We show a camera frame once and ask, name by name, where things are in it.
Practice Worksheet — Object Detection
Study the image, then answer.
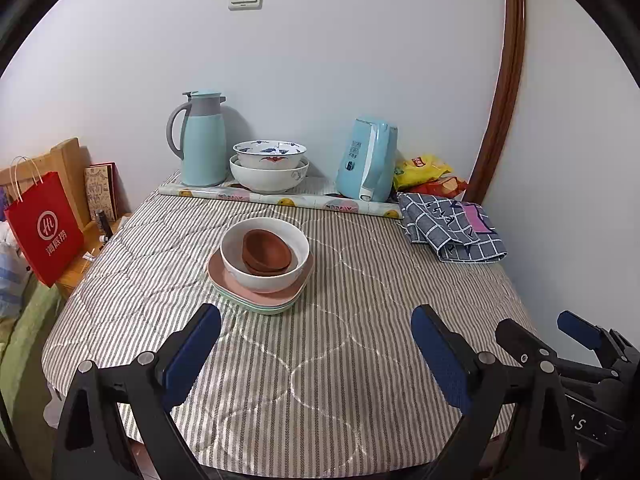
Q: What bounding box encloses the blue white plastic bag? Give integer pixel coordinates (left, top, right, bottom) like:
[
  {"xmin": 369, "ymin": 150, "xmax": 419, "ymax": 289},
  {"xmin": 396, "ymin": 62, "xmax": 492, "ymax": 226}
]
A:
[{"xmin": 0, "ymin": 220, "xmax": 37, "ymax": 318}]

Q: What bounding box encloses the brown wooden door frame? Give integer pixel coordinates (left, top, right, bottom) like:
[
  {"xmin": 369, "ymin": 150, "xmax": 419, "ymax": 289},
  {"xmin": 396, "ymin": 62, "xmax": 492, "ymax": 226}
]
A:
[{"xmin": 467, "ymin": 0, "xmax": 527, "ymax": 206}]

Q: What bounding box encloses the large white bowl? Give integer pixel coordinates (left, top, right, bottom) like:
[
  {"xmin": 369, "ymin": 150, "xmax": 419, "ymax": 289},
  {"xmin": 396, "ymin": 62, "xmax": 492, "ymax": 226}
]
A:
[{"xmin": 229, "ymin": 154, "xmax": 310, "ymax": 194}]

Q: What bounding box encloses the plain white bowl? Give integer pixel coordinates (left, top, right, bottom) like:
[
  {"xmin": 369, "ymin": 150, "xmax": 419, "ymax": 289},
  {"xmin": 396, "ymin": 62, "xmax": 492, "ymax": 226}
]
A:
[{"xmin": 220, "ymin": 217, "xmax": 310, "ymax": 294}]

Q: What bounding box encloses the light blue tissue box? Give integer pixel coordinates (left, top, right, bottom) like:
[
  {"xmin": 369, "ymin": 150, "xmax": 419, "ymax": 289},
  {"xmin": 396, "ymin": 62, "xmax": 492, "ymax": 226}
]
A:
[{"xmin": 335, "ymin": 117, "xmax": 399, "ymax": 203}]

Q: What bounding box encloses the pink plate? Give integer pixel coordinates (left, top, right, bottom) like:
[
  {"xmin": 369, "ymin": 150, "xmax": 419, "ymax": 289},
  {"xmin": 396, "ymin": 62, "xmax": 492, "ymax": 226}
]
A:
[{"xmin": 207, "ymin": 249, "xmax": 316, "ymax": 297}]

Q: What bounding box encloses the grey checked cloth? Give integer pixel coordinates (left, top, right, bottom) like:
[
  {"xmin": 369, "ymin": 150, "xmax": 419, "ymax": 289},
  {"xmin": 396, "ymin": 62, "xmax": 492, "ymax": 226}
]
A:
[{"xmin": 397, "ymin": 191, "xmax": 508, "ymax": 264}]

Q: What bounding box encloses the fruit print table mat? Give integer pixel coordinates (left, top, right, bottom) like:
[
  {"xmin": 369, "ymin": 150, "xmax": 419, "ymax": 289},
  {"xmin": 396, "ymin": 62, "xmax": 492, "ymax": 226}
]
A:
[{"xmin": 158, "ymin": 170, "xmax": 403, "ymax": 219}]

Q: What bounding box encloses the yellow snack bag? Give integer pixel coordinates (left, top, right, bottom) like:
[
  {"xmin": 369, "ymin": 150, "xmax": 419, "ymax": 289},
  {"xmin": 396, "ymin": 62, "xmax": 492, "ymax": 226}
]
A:
[{"xmin": 393, "ymin": 154, "xmax": 453, "ymax": 191}]

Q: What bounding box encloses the red snack bag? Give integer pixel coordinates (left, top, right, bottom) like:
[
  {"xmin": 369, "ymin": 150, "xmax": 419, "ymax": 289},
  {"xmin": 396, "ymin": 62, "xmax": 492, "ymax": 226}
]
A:
[{"xmin": 407, "ymin": 175, "xmax": 468, "ymax": 198}]

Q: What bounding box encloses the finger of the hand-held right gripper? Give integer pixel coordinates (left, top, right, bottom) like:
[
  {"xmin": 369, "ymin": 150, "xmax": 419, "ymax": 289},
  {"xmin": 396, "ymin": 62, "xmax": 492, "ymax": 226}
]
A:
[
  {"xmin": 557, "ymin": 310, "xmax": 640, "ymax": 367},
  {"xmin": 495, "ymin": 318, "xmax": 577, "ymax": 374}
]

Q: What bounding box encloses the red paper bag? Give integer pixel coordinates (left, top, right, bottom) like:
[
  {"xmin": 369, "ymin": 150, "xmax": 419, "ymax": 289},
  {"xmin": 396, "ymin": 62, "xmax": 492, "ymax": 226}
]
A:
[{"xmin": 5, "ymin": 156, "xmax": 85, "ymax": 288}]

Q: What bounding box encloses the light blue thermos jug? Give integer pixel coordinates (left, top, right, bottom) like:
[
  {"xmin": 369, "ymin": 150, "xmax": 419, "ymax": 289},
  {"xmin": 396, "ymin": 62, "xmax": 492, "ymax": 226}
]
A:
[{"xmin": 166, "ymin": 90, "xmax": 228, "ymax": 188}]

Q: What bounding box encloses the patterned book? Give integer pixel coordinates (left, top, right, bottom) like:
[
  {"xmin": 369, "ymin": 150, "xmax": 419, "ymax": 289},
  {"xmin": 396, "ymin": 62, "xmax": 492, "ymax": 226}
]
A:
[{"xmin": 83, "ymin": 161, "xmax": 121, "ymax": 223}]

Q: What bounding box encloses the light green plate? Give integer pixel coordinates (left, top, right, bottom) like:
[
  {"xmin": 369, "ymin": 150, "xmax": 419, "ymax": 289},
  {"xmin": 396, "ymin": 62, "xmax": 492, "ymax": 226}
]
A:
[{"xmin": 219, "ymin": 290, "xmax": 302, "ymax": 317}]

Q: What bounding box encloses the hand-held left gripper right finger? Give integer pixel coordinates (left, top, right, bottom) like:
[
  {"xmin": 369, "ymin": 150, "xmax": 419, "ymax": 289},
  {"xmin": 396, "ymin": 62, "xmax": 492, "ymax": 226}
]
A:
[{"xmin": 410, "ymin": 304, "xmax": 581, "ymax": 480}]

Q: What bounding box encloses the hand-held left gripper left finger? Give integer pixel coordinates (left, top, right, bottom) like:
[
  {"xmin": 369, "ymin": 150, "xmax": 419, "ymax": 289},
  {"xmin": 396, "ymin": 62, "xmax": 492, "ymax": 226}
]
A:
[{"xmin": 52, "ymin": 303, "xmax": 222, "ymax": 480}]

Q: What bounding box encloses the blue plate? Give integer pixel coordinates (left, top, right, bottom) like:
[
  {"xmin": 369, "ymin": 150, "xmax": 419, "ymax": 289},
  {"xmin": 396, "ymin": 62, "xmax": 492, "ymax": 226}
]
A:
[{"xmin": 212, "ymin": 282, "xmax": 310, "ymax": 311}]

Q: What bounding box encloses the blue patterned white bowl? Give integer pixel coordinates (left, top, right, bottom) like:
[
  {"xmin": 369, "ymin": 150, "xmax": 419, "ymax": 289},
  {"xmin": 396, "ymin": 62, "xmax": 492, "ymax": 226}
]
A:
[{"xmin": 233, "ymin": 140, "xmax": 307, "ymax": 170}]

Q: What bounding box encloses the green blanket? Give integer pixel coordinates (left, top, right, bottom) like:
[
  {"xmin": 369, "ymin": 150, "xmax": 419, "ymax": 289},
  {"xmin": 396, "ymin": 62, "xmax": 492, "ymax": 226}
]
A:
[{"xmin": 0, "ymin": 280, "xmax": 63, "ymax": 441}]

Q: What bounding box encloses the brown bowl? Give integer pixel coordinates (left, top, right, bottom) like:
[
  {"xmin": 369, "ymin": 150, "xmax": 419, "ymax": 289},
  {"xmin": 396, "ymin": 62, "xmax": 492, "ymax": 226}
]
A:
[
  {"xmin": 245, "ymin": 255, "xmax": 293, "ymax": 277},
  {"xmin": 242, "ymin": 229, "xmax": 292, "ymax": 271}
]

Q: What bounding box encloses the wooden bedside stand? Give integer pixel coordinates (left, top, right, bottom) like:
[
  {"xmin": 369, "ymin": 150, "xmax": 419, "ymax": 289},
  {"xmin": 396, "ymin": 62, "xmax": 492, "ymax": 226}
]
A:
[{"xmin": 0, "ymin": 137, "xmax": 131, "ymax": 301}]

